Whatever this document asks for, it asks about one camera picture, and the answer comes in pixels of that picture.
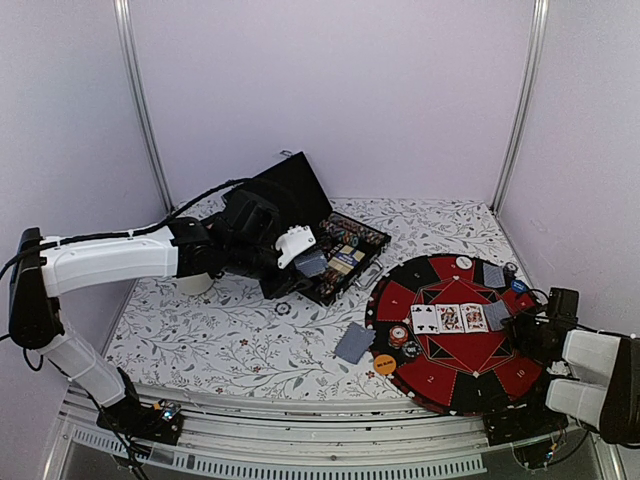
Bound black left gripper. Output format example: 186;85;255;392
225;234;315;301

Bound blue small blind button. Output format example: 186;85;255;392
510;279;529;294

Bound king face-up playing card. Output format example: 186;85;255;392
460;303;489;333

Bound dealt face-down card pair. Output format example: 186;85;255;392
483;263;506;289

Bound queen face-up playing card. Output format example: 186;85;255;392
435;304;465;334

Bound grey card deck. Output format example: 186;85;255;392
334;322;376;365

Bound white dealer button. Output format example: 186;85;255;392
455;256;473;270

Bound clubs face-up playing card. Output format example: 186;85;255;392
410;304;440;335

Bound black 100 poker chips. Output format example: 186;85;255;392
402;341;422;359

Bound red 5 poker chip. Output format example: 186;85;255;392
388;325;409;349

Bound orange big blind button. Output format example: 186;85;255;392
373;354;397;376

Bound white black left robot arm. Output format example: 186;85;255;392
1;178;316;444

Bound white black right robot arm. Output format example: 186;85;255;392
501;280;639;450

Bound blue white loose chip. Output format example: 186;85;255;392
275;302;291;316

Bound front row poker chips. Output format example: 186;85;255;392
315;267;346;304

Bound row poker chips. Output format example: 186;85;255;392
319;213;390;247
315;267;346;304

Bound open black poker chip case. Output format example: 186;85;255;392
219;152;392;307

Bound floral white table mat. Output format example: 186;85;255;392
105;198;515;401

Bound back row poker chips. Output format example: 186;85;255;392
319;213;390;247

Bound small dark chip near dealer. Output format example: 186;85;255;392
504;262;518;274

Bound blue boxed card deck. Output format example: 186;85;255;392
329;246;365;273

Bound round red black poker mat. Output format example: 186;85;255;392
365;254;547;415

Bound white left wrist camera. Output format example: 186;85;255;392
274;226;316;269

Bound left aluminium frame post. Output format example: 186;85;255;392
113;0;174;212

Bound aluminium frame post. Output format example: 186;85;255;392
113;0;174;212
489;0;550;212

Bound right aluminium frame post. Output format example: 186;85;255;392
489;0;550;212

